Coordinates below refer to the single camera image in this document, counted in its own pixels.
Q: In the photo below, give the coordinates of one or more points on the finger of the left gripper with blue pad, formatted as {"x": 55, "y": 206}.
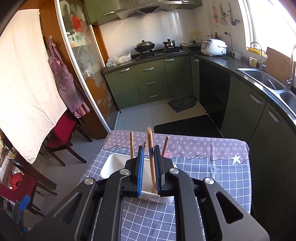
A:
{"x": 24, "y": 203}

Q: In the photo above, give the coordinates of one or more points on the gas stove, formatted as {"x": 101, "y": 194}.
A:
{"x": 163, "y": 51}

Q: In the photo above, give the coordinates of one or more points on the black wok with lid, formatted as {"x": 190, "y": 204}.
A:
{"x": 144, "y": 46}

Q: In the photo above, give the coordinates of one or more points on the range hood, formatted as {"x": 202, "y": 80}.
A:
{"x": 127, "y": 9}

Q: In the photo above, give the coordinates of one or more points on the white plastic bag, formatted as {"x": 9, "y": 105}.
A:
{"x": 114, "y": 61}

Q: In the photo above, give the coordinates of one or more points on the chrome faucet near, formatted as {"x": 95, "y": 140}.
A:
{"x": 292, "y": 71}

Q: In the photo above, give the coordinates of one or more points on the white hanging cloth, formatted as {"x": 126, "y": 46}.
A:
{"x": 30, "y": 103}

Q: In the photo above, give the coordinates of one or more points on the yellow green cup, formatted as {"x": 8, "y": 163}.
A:
{"x": 252, "y": 62}

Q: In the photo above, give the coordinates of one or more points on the glass sliding door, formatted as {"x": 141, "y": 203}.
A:
{"x": 85, "y": 56}

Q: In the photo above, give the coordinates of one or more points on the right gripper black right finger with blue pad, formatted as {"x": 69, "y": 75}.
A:
{"x": 162, "y": 165}

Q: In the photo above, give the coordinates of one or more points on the green kitchen cabinets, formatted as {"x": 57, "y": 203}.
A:
{"x": 240, "y": 110}

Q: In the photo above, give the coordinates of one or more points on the red cushioned wooden chair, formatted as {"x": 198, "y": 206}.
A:
{"x": 61, "y": 136}

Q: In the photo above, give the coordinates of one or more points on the stainless steel sink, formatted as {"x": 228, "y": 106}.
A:
{"x": 273, "y": 85}

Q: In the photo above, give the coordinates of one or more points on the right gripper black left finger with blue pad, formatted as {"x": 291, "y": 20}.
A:
{"x": 133, "y": 186}

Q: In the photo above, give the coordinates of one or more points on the white plastic utensil basket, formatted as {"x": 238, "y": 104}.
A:
{"x": 116, "y": 162}

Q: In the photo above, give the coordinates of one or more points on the small black cooking pot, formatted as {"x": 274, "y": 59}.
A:
{"x": 169, "y": 43}

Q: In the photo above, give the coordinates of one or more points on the white rice cooker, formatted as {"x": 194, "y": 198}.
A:
{"x": 213, "y": 47}

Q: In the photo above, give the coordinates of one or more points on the white mug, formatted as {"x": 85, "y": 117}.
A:
{"x": 237, "y": 55}

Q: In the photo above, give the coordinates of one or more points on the black pan with lid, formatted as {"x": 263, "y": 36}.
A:
{"x": 194, "y": 45}

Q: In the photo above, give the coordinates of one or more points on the blue checkered tablecloth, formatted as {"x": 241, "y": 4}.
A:
{"x": 204, "y": 210}

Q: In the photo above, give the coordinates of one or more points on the purple checkered apron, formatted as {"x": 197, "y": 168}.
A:
{"x": 72, "y": 95}

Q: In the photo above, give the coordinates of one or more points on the dark floor mat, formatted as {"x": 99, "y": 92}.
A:
{"x": 183, "y": 103}

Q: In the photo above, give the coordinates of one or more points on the wooden cutting board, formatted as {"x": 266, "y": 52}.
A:
{"x": 277, "y": 65}

